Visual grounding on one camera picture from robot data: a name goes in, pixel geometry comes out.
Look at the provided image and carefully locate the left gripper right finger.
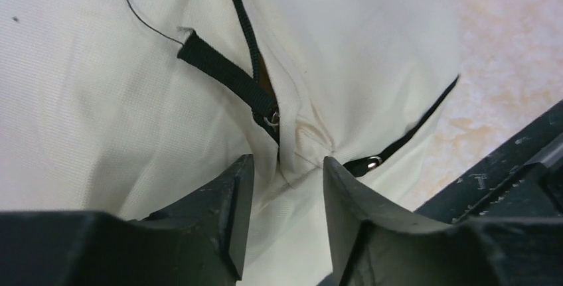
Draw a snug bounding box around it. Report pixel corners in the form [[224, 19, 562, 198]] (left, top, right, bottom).
[[323, 157, 562, 285]]

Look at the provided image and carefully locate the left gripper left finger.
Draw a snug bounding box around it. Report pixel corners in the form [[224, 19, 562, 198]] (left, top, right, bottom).
[[1, 155, 254, 285]]

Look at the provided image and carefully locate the beige canvas backpack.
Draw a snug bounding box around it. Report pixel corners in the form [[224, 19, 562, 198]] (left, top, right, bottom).
[[1, 0, 461, 285]]

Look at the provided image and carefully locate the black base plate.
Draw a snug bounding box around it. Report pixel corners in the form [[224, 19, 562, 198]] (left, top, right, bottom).
[[415, 101, 562, 224]]

